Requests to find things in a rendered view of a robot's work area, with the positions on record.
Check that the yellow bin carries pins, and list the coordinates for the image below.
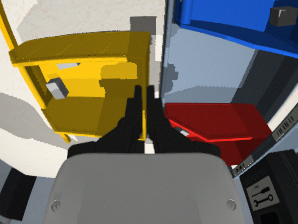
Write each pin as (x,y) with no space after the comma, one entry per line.
(98,92)

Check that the yellow bar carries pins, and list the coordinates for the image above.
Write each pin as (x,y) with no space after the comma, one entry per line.
(12,43)

